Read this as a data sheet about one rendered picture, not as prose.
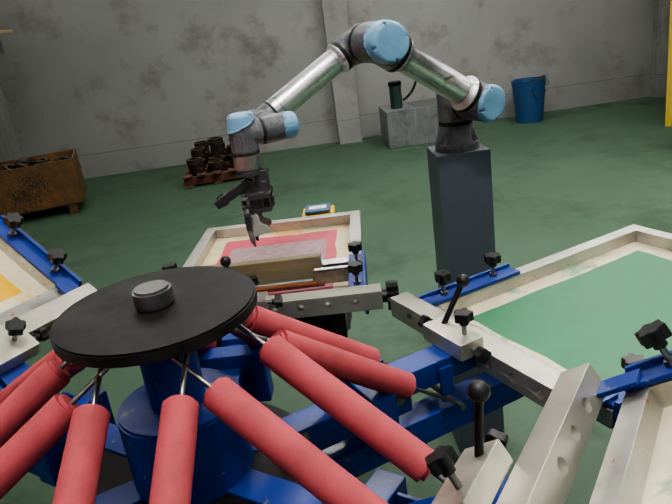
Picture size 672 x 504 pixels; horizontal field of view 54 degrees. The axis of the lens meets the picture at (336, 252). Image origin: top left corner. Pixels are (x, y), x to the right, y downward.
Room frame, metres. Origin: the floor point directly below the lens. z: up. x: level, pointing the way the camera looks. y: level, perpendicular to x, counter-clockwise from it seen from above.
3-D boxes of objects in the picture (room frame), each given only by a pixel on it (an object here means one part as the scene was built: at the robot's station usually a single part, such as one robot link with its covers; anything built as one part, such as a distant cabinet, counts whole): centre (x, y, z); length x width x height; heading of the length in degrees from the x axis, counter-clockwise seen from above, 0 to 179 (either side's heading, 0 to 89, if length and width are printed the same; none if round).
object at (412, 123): (8.17, -1.29, 0.46); 0.95 x 0.79 x 0.91; 92
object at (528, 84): (8.47, -2.76, 0.29); 0.49 x 0.45 x 0.57; 92
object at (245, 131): (1.77, 0.20, 1.42); 0.09 x 0.08 x 0.11; 115
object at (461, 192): (2.23, -0.47, 0.60); 0.18 x 0.18 x 1.20; 2
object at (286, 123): (1.83, 0.12, 1.42); 0.11 x 0.11 x 0.08; 25
